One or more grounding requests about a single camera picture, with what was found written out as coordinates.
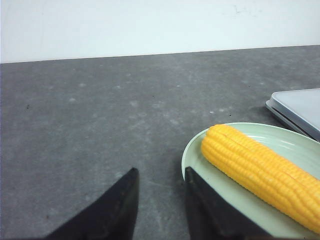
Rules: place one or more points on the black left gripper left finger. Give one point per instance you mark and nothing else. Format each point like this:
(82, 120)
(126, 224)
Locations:
(111, 217)

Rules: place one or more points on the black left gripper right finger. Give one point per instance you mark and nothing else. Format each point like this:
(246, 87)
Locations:
(210, 217)

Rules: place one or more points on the yellow corn cob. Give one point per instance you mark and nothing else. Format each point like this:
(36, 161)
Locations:
(268, 175)

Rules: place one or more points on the light green plate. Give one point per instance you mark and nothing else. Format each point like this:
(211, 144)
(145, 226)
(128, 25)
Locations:
(299, 149)

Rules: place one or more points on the silver digital kitchen scale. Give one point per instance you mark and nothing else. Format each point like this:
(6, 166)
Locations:
(298, 109)

